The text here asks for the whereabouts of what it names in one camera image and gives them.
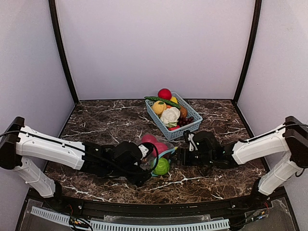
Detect clear zip bag blue zipper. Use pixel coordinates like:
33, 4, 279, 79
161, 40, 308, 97
138, 136, 177, 177

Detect green toy apple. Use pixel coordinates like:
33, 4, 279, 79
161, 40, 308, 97
152, 158, 170, 176

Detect red toy apple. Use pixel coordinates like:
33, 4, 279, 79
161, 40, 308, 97
152, 142, 168, 157

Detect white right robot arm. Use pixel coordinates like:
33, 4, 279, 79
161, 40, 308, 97
176, 116, 308, 196

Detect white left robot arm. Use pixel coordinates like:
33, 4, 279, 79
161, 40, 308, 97
0, 117, 154, 198

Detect dark purple toy grapes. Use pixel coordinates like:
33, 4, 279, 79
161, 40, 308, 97
177, 116, 194, 127

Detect red toy strawberry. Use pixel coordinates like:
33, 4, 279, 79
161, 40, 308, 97
168, 125, 180, 131

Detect brown toy kiwi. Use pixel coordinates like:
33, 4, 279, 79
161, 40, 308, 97
180, 106, 188, 118

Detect blue perforated plastic basket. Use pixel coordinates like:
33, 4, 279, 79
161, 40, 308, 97
145, 91, 203, 141

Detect white toy cauliflower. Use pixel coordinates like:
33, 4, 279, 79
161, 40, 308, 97
160, 107, 180, 128

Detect green toy cucumber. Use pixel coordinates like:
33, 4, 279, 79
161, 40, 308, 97
144, 96, 181, 109

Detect yellow toy lemon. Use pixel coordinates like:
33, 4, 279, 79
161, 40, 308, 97
169, 96, 178, 105

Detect red toy tomato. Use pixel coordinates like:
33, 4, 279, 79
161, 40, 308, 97
158, 88, 172, 100

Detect white slotted cable duct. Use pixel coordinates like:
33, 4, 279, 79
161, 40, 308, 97
30, 206, 230, 231

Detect black front frame rail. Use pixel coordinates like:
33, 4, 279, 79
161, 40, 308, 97
14, 187, 301, 231

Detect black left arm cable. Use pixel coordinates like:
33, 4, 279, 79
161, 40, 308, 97
0, 131, 160, 175

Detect black right frame post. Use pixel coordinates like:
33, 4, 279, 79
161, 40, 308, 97
233, 0, 262, 104

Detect black frame post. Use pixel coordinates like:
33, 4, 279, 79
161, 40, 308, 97
233, 0, 262, 104
48, 0, 79, 105

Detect black left frame post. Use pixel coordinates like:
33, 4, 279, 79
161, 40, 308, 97
48, 0, 79, 105

